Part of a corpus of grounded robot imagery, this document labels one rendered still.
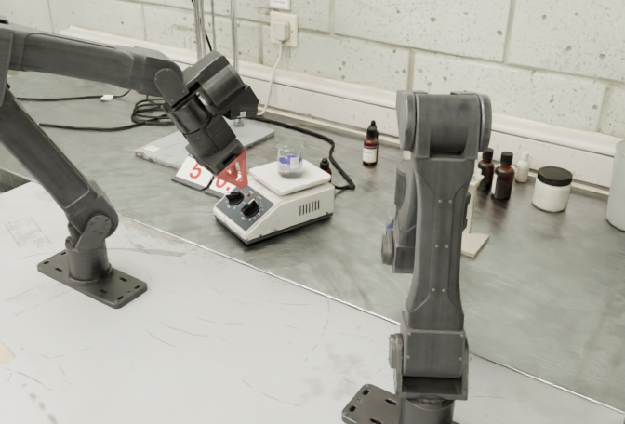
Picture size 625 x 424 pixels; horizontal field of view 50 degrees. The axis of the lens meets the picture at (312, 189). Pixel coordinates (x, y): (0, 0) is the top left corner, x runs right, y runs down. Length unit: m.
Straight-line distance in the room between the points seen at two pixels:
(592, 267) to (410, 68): 0.67
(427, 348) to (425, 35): 0.97
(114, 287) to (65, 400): 0.24
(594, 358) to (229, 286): 0.56
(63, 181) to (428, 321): 0.58
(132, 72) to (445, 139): 0.49
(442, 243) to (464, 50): 0.89
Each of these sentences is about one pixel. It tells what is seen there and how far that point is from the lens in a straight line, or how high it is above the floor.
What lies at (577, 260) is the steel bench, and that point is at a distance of 1.27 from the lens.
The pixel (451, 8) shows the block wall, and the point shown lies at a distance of 1.57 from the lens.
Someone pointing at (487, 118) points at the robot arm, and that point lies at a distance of 0.72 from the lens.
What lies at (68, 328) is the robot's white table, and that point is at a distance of 1.07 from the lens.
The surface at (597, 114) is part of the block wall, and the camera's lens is 1.53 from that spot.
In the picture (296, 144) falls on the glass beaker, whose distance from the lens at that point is 1.22.
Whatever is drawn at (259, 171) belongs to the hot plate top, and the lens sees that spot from 1.29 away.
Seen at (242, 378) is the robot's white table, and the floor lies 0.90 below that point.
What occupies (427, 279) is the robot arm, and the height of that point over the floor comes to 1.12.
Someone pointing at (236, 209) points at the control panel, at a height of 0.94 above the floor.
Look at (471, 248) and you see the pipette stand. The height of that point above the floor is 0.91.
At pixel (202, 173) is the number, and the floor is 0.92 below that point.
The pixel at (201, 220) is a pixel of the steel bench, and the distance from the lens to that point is 1.30.
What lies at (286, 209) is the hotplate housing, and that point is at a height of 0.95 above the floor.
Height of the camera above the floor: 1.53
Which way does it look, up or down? 27 degrees down
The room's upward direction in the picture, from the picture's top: 1 degrees clockwise
